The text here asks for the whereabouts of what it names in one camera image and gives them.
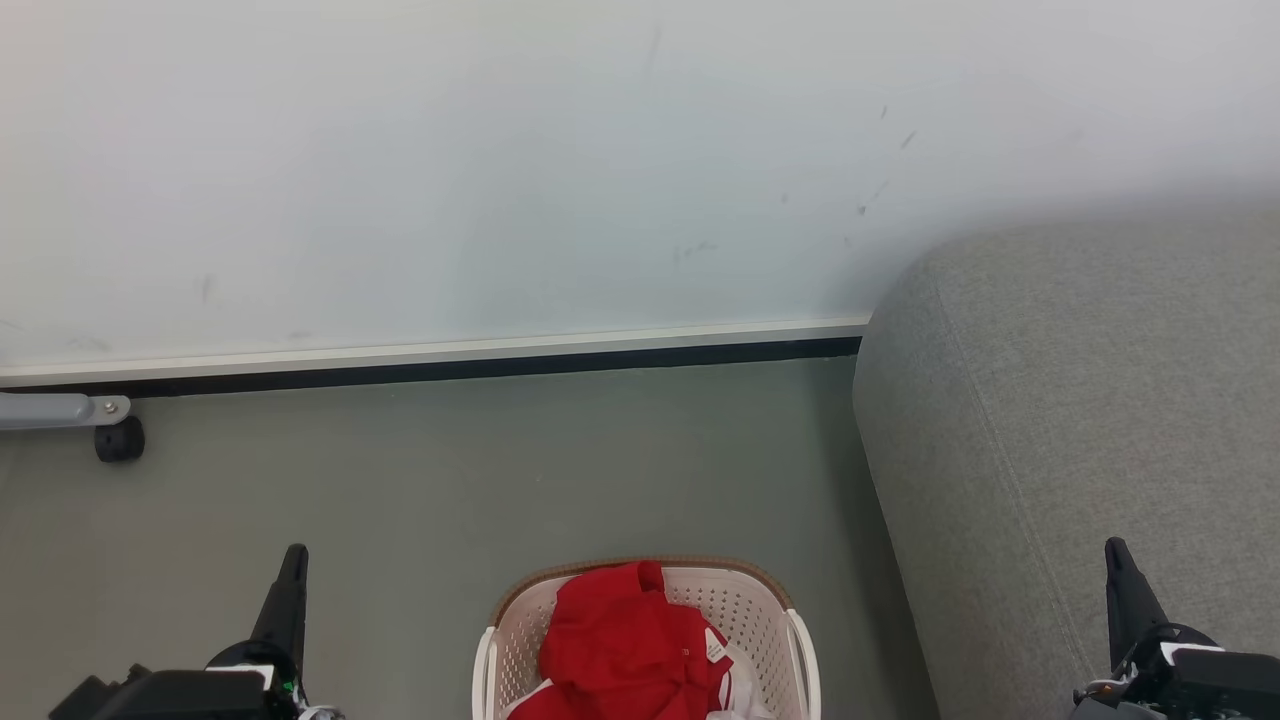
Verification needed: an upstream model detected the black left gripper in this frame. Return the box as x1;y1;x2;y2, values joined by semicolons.
48;544;310;720

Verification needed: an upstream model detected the white and black baseboard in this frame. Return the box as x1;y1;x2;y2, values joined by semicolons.
0;315;873;399

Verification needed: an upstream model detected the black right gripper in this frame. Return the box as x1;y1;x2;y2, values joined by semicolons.
1068;537;1280;720

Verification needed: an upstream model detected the grey metal stand leg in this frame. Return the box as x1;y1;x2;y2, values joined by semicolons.
0;392;132;432

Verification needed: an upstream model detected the black caster wheel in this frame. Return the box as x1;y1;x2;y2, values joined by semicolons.
94;416;147;464

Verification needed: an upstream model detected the grey fabric sofa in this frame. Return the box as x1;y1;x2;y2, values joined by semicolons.
851;205;1280;720

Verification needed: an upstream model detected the red and white garment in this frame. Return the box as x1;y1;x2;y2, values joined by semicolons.
507;560;773;720

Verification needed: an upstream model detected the white perforated laundry basket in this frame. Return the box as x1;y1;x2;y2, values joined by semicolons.
471;556;824;720

